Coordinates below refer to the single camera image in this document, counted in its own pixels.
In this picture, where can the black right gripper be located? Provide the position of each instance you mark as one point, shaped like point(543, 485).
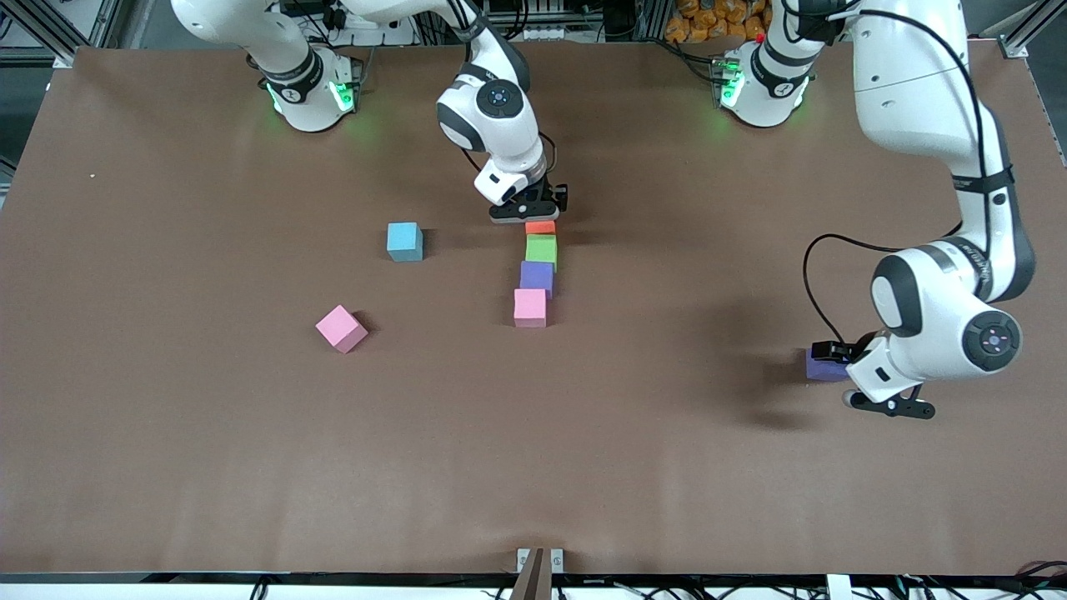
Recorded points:
point(553, 196)

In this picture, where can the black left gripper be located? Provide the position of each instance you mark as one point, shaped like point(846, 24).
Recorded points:
point(852, 349)

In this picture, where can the orange foam cube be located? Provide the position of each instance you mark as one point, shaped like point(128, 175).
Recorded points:
point(540, 227)

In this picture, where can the green foam cube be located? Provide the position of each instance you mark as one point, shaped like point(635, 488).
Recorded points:
point(540, 250)

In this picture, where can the purple foam cube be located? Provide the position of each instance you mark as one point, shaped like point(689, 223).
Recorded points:
point(536, 277)
point(821, 368)

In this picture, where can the pink foam cube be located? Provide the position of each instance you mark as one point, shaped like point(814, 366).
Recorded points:
point(530, 307)
point(340, 327)

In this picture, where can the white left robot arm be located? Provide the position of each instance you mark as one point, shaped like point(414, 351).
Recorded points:
point(917, 67)

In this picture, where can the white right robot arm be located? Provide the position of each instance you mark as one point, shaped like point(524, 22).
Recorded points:
point(517, 146)

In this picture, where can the cyan foam cube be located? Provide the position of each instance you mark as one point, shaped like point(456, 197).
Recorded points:
point(404, 240)

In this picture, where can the white socket strip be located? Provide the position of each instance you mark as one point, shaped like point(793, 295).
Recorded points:
point(554, 33)

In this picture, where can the white power strip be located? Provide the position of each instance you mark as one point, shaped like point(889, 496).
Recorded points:
point(342, 15)

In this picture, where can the orange snack bag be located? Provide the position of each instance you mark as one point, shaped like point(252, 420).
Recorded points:
point(717, 21)

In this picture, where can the paper table cover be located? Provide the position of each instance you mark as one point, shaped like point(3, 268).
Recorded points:
point(250, 458)

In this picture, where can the grey stand pole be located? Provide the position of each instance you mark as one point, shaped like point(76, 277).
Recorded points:
point(533, 583)

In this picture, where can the metal clamp bracket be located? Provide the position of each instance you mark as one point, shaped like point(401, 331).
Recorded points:
point(557, 560)

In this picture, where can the aluminium frame profile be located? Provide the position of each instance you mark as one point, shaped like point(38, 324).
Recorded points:
point(1034, 29)
point(108, 17)

